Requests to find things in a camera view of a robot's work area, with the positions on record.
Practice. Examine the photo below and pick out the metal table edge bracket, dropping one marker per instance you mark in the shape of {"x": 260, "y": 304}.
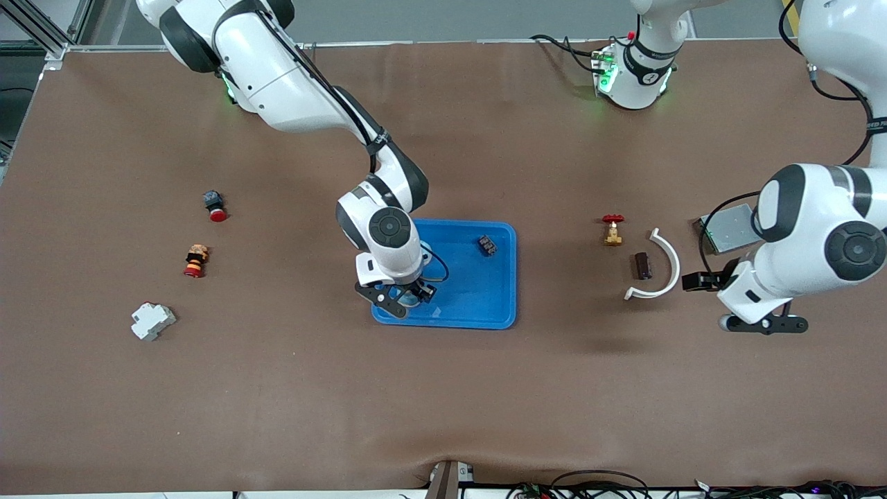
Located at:
{"x": 447, "y": 482}

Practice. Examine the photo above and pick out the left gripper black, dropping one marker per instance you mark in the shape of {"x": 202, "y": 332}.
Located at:
{"x": 714, "y": 280}

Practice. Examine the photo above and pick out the aluminium frame post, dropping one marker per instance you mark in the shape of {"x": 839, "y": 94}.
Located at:
{"x": 76, "y": 21}

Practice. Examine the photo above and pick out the grey metal power supply box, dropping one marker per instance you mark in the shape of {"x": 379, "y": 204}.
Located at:
{"x": 724, "y": 232}

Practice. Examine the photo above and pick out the red emergency stop button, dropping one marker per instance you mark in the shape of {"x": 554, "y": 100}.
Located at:
{"x": 216, "y": 208}

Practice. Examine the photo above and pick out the dark brown electrolytic capacitor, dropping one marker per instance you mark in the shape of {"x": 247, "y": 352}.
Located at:
{"x": 643, "y": 266}

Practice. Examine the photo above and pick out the aluminium table edge rail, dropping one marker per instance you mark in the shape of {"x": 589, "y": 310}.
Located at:
{"x": 450, "y": 44}

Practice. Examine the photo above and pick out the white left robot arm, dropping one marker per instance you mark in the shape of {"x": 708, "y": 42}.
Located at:
{"x": 811, "y": 235}

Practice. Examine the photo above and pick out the blue plastic tray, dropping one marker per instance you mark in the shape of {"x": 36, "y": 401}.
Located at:
{"x": 478, "y": 291}

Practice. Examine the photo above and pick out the small black connector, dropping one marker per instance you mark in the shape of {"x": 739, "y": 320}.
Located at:
{"x": 487, "y": 245}

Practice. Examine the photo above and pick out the white circuit breaker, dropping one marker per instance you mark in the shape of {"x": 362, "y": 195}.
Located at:
{"x": 152, "y": 322}

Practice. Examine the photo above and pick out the white curved plastic strip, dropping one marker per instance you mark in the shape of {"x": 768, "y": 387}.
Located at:
{"x": 675, "y": 267}

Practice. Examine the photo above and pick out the red yellow push button switch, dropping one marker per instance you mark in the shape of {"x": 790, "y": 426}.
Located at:
{"x": 195, "y": 262}

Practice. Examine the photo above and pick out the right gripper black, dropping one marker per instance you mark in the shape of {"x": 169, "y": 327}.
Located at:
{"x": 418, "y": 290}

